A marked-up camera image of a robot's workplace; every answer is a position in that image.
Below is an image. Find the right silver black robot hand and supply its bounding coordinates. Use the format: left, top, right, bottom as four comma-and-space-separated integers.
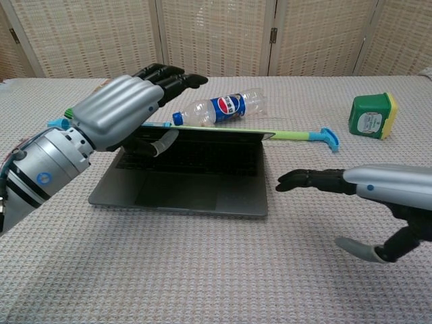
275, 163, 432, 265

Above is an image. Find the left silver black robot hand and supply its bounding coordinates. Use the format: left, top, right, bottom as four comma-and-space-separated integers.
67, 63, 209, 158

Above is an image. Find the silver apple laptop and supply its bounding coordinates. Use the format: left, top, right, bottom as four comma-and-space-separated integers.
88, 124, 276, 217

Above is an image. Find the bamboo folding screen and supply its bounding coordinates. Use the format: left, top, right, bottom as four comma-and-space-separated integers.
0, 0, 432, 81

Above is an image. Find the green yellow plastic container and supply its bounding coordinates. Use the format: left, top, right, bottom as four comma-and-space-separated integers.
348, 92, 399, 141

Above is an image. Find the green blue toy water pump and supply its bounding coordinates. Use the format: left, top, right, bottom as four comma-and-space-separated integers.
47, 107, 340, 155

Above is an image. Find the empty pepsi plastic bottle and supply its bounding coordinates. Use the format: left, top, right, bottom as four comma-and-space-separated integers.
171, 87, 267, 128

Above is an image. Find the beige woven tablecloth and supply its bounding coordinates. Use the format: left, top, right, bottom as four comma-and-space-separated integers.
0, 67, 432, 324

